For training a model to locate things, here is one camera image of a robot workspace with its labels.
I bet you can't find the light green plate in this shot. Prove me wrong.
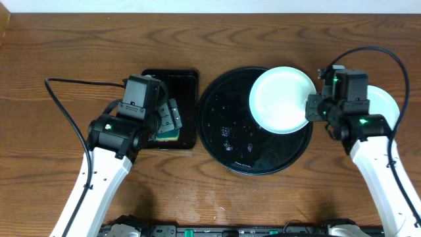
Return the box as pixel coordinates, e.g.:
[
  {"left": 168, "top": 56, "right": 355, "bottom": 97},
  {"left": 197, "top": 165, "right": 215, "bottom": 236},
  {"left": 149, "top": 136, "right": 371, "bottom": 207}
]
[{"left": 367, "top": 85, "right": 400, "bottom": 130}]

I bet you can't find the black rectangular tray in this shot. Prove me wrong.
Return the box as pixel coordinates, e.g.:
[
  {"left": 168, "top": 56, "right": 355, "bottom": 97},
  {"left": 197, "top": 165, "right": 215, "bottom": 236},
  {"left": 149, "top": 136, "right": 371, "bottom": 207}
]
[{"left": 141, "top": 69, "right": 199, "bottom": 149}]

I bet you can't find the green yellow sponge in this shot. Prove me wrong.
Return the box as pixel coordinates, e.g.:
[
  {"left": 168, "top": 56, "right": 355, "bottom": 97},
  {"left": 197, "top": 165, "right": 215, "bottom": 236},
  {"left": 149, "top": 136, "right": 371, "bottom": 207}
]
[{"left": 155, "top": 128, "right": 180, "bottom": 142}]

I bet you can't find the light blue plate top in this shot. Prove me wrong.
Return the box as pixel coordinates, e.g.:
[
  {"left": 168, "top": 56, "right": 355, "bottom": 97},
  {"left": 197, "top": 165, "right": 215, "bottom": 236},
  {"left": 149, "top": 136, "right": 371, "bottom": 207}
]
[{"left": 249, "top": 66, "right": 316, "bottom": 134}]

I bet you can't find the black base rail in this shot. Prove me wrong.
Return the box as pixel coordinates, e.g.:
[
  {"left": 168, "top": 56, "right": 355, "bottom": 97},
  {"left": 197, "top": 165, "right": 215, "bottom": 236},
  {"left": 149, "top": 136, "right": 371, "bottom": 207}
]
[{"left": 97, "top": 215, "right": 385, "bottom": 237}]

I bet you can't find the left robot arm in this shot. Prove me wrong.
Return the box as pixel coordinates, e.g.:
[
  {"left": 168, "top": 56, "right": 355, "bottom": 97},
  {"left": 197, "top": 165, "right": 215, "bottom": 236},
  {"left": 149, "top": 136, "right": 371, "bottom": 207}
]
[{"left": 51, "top": 100, "right": 145, "bottom": 237}]

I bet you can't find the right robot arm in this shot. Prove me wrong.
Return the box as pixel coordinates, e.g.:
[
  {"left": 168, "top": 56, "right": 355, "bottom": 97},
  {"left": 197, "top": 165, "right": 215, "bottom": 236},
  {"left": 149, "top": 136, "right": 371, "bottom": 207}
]
[{"left": 305, "top": 86, "right": 420, "bottom": 236}]

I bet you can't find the black round tray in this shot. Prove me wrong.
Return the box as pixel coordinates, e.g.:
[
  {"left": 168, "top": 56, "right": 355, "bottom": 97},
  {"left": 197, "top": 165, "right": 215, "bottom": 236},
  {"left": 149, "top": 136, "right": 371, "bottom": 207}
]
[{"left": 197, "top": 67, "right": 313, "bottom": 175}]

